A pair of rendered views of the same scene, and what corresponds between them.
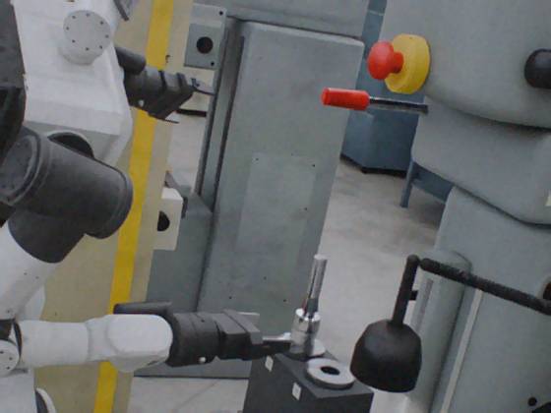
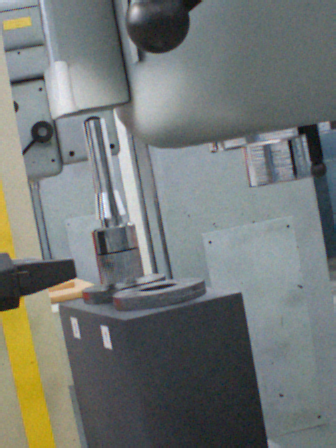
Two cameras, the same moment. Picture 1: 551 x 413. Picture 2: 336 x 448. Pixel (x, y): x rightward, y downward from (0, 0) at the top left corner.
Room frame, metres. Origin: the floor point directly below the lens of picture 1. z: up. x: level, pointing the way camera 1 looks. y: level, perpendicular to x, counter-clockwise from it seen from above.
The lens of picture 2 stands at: (0.40, -0.36, 1.31)
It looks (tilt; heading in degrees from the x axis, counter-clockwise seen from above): 3 degrees down; 9
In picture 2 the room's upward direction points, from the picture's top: 10 degrees counter-clockwise
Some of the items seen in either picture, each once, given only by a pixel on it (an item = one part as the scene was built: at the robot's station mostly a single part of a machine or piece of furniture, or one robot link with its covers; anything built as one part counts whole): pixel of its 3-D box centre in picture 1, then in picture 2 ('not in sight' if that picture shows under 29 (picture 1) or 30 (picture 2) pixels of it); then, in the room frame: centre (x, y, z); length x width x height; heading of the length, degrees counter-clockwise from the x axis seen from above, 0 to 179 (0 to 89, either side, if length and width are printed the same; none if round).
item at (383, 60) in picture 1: (386, 61); not in sight; (0.92, -0.11, 1.76); 0.04 x 0.03 x 0.04; 24
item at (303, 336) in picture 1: (304, 331); (118, 259); (1.46, -0.14, 1.21); 0.05 x 0.05 x 0.05
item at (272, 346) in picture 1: (275, 347); (46, 274); (1.35, -0.09, 1.22); 0.06 x 0.02 x 0.03; 125
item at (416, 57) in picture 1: (405, 64); not in sight; (0.93, -0.13, 1.76); 0.06 x 0.02 x 0.06; 24
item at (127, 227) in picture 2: (307, 317); (113, 230); (1.46, -0.14, 1.24); 0.05 x 0.05 x 0.01
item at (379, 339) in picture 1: (389, 349); not in sight; (0.84, -0.17, 1.48); 0.07 x 0.07 x 0.06
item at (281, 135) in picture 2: not in sight; (277, 134); (1.02, -0.34, 1.31); 0.09 x 0.09 x 0.01
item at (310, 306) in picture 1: (315, 285); (102, 173); (1.46, -0.14, 1.30); 0.03 x 0.03 x 0.11
